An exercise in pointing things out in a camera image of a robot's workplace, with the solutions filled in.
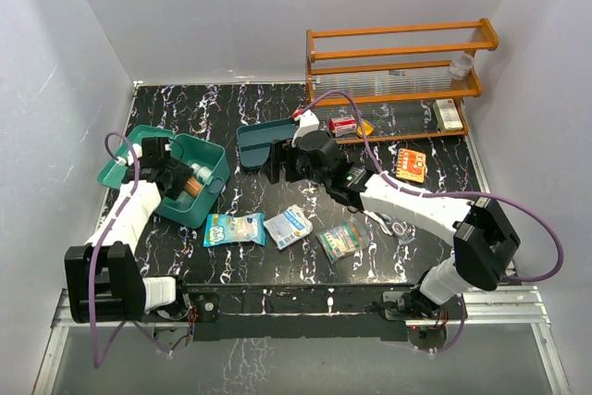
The orange wooden shelf rack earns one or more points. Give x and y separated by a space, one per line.
392 76

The clear plastic cup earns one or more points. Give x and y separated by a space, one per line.
461 65

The clear bag of bandages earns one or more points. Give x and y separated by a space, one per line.
343 240

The blue cotton swab bag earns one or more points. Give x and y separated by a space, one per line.
225 229

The white green medicine box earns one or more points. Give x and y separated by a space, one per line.
447 115

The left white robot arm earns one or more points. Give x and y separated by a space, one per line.
103 280

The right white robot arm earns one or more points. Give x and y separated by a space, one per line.
482 238

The red white medicine box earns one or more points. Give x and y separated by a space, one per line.
341 126

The white blue gauze packet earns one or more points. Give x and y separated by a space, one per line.
289 226

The brown medicine bottle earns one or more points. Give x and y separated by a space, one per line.
193 187

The orange notepad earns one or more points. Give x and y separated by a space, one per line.
411 166

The dark teal divider tray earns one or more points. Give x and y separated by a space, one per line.
254 141

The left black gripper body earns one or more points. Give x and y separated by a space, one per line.
179 174

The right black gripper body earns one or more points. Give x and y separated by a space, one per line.
320 175

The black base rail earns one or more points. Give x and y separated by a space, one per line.
310 311

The green box lid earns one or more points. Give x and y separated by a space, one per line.
114 170

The black handled scissors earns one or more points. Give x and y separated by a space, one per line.
380 221

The white green cap bottle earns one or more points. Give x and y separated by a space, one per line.
202 173

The yellow orange small object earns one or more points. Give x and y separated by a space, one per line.
366 129

